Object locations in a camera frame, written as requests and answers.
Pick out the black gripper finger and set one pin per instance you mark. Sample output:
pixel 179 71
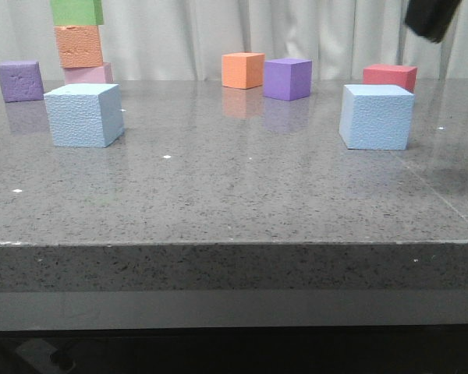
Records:
pixel 430 18

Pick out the light blue foam block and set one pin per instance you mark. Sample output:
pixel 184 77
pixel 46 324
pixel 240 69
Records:
pixel 85 114
pixel 376 117

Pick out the red foam block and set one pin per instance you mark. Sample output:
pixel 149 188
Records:
pixel 401 75

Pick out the smooth purple foam block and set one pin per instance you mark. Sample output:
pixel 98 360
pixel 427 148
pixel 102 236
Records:
pixel 287 79

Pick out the smooth orange foam block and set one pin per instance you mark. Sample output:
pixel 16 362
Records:
pixel 243 70

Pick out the white curtain backdrop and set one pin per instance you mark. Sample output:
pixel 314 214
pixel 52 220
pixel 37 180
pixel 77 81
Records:
pixel 185 40

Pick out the pink foam block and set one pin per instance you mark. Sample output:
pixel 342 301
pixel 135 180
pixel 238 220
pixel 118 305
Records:
pixel 97 74

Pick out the textured orange foam block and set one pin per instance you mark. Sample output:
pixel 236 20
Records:
pixel 79 46

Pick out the green foam block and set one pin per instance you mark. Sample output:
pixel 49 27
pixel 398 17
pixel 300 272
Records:
pixel 77 12

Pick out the dented purple foam block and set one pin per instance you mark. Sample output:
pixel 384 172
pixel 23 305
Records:
pixel 21 81

